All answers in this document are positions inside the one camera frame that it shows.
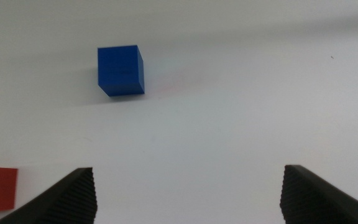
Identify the blue cube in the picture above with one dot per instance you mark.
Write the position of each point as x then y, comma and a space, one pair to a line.
120, 70

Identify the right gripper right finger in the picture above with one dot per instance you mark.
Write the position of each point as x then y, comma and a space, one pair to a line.
309, 202

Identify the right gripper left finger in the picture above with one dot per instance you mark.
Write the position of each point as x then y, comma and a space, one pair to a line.
67, 202

